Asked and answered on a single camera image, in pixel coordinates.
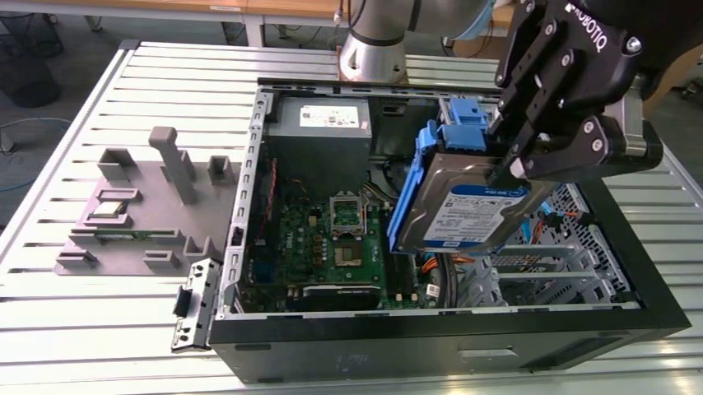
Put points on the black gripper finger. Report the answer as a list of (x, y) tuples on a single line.
[(565, 156), (527, 49)]

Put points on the hard disk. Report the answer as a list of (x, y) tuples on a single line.
[(467, 214)]

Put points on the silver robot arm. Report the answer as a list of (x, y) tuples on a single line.
[(368, 57)]

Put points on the metal disk bay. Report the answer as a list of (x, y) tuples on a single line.
[(548, 276)]

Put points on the wooden cabinet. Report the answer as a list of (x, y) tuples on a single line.
[(685, 74)]

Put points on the black RAM slot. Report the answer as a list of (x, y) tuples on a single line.
[(392, 280), (407, 280)]

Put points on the grey power supply unit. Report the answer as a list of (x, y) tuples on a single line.
[(321, 160)]

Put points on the wooden desk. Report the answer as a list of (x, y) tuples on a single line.
[(285, 5)]

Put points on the CPU socket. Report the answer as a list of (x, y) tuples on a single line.
[(351, 254)]

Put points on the black graphics card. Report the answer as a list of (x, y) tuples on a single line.
[(340, 297)]

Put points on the green motherboard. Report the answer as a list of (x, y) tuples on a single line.
[(296, 251)]

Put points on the black PC case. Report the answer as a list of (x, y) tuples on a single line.
[(384, 354)]

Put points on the blue expansion slot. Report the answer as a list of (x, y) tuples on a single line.
[(263, 273)]

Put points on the grey parts rack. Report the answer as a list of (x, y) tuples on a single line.
[(164, 255)]

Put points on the green RAM stick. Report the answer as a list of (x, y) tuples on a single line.
[(123, 235)]

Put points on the silver CPU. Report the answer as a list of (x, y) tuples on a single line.
[(109, 210)]

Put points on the black round bin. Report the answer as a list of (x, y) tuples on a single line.
[(34, 86)]

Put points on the grey hinged card bracket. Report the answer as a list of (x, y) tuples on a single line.
[(197, 312)]

